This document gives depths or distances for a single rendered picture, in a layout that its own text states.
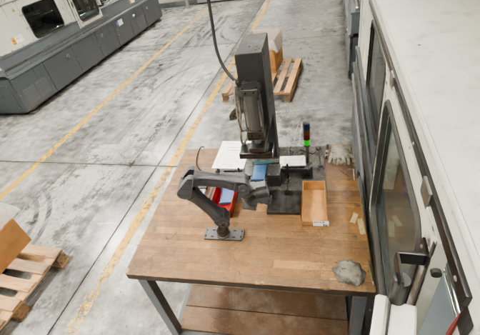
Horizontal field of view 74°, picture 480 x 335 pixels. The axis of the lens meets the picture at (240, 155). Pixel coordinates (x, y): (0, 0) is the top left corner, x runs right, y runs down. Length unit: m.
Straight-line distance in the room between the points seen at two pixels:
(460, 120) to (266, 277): 0.96
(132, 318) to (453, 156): 2.33
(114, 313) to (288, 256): 1.60
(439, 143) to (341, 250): 0.85
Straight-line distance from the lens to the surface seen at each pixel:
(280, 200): 1.74
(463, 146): 0.86
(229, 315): 2.20
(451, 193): 0.73
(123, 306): 2.76
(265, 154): 1.70
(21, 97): 6.32
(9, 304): 3.11
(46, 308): 3.10
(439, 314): 1.40
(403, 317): 0.81
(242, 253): 1.57
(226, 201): 1.80
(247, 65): 1.56
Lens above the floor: 2.17
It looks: 37 degrees down
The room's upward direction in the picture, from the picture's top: 11 degrees counter-clockwise
